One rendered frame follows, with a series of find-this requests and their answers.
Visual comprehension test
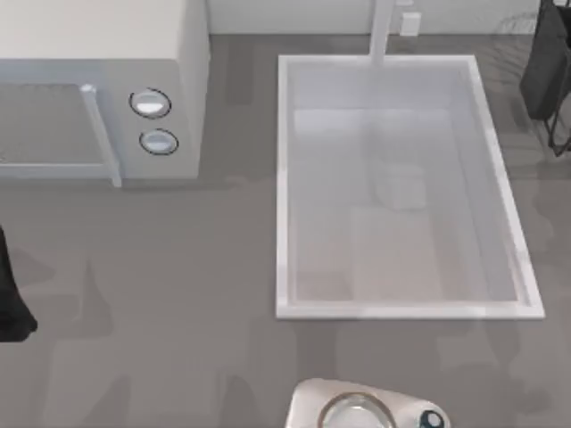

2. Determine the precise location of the white sink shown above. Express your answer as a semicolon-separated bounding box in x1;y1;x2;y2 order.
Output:
275;53;547;320

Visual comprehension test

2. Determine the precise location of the small microwave knob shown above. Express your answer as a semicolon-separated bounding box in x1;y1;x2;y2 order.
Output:
138;128;180;157

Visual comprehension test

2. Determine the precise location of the large microwave knob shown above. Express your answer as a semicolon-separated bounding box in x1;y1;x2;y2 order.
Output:
128;86;173;120

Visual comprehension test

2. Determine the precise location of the pale microwave oven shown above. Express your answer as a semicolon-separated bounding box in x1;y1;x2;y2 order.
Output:
0;0;211;188

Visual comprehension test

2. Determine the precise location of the tall white tap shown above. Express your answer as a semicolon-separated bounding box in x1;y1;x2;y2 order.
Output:
368;0;394;68

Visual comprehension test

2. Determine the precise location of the pale rounded appliance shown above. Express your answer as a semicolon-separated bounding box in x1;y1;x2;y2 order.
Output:
285;377;451;428

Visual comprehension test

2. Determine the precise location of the microwave door handle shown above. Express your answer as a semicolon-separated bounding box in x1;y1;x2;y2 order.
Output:
80;83;123;188

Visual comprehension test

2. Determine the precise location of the white wall socket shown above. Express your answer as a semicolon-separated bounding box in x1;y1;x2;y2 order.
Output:
400;12;422;37

